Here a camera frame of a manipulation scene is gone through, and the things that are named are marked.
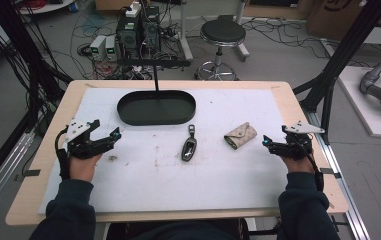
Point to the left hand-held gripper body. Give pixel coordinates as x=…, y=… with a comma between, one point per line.
x=78, y=148

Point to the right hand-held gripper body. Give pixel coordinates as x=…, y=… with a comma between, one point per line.
x=296, y=143

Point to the person's left hand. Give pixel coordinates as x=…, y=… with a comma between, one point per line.
x=83, y=166

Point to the person's right hand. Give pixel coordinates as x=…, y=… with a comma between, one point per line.
x=299, y=165

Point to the wooden table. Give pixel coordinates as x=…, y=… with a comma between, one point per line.
x=294, y=103

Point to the beige quilted key pouch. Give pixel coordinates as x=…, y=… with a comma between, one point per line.
x=241, y=135

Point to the black table clamp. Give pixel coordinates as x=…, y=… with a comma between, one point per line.
x=31, y=173
x=329, y=171

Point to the black oval tray with stand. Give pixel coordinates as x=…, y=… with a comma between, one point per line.
x=156, y=110

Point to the white table mat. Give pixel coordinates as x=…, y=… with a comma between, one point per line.
x=151, y=186

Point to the white floor board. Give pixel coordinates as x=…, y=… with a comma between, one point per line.
x=361, y=106

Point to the grey power supply unit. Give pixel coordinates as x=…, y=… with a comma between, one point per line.
x=110, y=46
x=98, y=46

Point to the car key in dark case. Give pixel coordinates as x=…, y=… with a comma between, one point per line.
x=189, y=148

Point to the black computer tower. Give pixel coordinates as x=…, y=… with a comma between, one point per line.
x=151, y=31
x=128, y=35

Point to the black round stool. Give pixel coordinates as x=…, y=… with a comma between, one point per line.
x=223, y=31

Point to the white power strip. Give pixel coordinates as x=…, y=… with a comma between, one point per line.
x=133, y=9

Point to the cardboard box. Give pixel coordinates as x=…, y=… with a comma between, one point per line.
x=334, y=16

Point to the aluminium rail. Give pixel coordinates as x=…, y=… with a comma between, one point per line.
x=341, y=186
x=1, y=176

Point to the black metal frame post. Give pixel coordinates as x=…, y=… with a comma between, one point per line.
x=344, y=53

